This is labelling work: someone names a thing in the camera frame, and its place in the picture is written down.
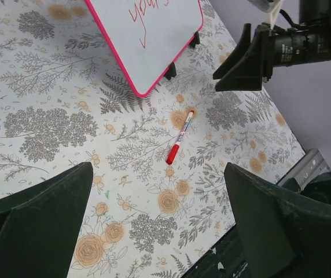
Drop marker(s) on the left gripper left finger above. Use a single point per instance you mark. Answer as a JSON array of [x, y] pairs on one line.
[[39, 226]]

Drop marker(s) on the black whiteboard foot left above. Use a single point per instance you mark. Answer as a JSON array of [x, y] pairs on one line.
[[171, 72]]

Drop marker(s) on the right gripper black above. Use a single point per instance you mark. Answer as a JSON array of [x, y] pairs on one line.
[[246, 67]]

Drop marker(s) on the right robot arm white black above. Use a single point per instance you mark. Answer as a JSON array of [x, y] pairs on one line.
[[310, 13]]

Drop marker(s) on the red marker cap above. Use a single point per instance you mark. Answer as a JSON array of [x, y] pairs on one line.
[[172, 154]]

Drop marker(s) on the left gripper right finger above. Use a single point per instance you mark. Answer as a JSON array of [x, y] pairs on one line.
[[283, 233]]

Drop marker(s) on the pink framed whiteboard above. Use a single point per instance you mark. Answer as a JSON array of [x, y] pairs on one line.
[[146, 37]]

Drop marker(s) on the white whiteboard marker pen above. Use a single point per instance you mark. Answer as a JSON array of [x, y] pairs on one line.
[[185, 127]]

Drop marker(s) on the aluminium frame rail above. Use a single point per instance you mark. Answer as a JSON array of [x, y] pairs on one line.
[[308, 167]]

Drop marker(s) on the black whiteboard foot right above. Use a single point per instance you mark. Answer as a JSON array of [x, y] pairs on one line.
[[195, 40]]

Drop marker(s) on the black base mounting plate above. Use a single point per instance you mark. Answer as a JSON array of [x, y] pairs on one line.
[[224, 259]]

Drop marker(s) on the floral table mat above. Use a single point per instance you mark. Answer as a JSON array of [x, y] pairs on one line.
[[64, 100]]

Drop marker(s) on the black whiteboard foot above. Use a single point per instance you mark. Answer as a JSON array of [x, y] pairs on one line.
[[195, 40], [171, 72]]

